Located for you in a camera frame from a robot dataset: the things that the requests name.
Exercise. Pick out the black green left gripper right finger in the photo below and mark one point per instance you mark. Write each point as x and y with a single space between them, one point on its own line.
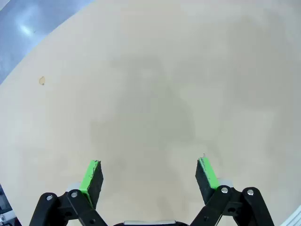
204 179

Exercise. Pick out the aluminium profile frame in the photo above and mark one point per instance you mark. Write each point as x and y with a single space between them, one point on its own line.
294 219

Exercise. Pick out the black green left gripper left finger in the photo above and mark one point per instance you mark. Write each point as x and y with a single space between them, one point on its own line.
91 183

